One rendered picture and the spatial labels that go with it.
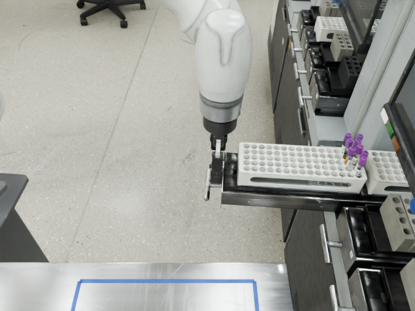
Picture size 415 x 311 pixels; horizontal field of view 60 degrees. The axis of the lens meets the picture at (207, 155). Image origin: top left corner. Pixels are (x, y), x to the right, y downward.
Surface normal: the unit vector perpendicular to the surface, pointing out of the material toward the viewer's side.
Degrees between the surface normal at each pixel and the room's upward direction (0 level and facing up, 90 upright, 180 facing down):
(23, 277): 0
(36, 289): 0
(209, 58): 82
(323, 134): 0
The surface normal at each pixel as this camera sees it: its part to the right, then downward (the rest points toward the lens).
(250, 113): 0.02, -0.68
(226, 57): 0.05, 0.61
